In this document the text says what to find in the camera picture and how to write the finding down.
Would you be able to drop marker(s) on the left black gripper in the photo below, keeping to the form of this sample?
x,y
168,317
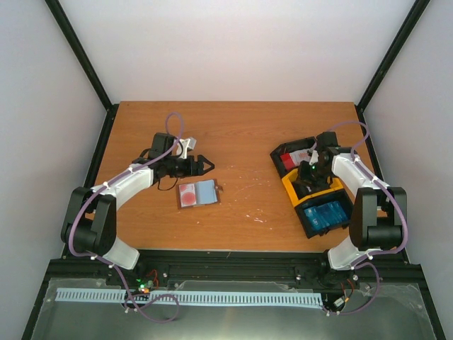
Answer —
x,y
199,171

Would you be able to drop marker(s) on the light blue cable duct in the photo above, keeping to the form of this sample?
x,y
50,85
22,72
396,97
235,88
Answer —
x,y
194,298

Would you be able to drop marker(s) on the red white credit card stack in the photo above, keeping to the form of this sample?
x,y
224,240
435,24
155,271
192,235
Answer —
x,y
293,159

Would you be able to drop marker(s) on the brown leather card holder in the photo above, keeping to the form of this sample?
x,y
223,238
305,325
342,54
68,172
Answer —
x,y
207,192

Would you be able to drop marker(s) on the black frame post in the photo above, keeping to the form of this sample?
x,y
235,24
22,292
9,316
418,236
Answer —
x,y
409,23
67,29

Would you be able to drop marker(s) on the left black frame post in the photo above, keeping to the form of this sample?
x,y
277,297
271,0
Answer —
x,y
67,29

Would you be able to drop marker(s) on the black aluminium frame rail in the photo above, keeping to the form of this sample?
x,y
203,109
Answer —
x,y
297,270

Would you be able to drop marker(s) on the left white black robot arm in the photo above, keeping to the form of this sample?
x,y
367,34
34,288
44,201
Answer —
x,y
90,224

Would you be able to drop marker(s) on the metal base plate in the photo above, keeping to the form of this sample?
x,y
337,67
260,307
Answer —
x,y
80,309

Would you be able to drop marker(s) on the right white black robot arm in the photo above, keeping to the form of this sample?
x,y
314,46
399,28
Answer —
x,y
377,223

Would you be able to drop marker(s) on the right black frame post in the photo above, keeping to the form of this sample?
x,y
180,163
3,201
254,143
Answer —
x,y
409,23

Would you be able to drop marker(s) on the black yellow card tray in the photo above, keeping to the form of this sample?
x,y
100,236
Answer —
x,y
321,203

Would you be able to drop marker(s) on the left controller board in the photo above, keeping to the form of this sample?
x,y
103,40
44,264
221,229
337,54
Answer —
x,y
149,282

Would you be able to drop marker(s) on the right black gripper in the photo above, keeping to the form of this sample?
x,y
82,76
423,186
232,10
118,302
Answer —
x,y
304,179

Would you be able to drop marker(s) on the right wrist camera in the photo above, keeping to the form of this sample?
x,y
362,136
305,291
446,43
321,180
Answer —
x,y
314,155

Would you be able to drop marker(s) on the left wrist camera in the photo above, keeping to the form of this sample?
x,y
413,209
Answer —
x,y
184,146

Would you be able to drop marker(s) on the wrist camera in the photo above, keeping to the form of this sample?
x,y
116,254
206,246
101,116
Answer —
x,y
184,146
314,155

